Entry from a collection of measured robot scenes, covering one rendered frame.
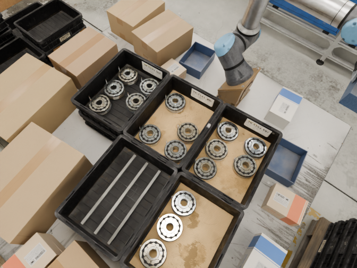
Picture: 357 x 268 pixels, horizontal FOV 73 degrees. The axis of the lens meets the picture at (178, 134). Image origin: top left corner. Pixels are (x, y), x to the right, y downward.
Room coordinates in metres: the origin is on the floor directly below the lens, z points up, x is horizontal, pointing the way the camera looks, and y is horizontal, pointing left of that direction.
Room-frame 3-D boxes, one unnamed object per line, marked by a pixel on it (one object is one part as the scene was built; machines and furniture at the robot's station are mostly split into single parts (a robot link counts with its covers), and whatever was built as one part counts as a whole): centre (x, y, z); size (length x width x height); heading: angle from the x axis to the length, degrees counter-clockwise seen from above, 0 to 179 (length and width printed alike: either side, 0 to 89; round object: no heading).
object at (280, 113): (0.80, -0.57, 0.74); 0.20 x 0.12 x 0.09; 152
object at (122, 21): (1.36, 0.35, 0.78); 0.30 x 0.22 x 0.16; 148
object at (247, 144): (0.48, -0.36, 0.86); 0.10 x 0.10 x 0.01
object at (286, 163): (0.48, -0.55, 0.74); 0.20 x 0.15 x 0.07; 153
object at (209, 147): (0.45, -0.18, 0.86); 0.10 x 0.10 x 0.01
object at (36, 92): (0.61, 0.78, 0.80); 0.40 x 0.30 x 0.20; 154
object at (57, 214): (0.20, 0.20, 0.92); 0.40 x 0.30 x 0.02; 153
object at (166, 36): (1.18, 0.16, 0.78); 0.30 x 0.22 x 0.16; 141
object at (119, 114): (0.69, 0.29, 0.87); 0.40 x 0.30 x 0.11; 153
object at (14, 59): (1.13, 1.27, 0.31); 0.40 x 0.30 x 0.34; 147
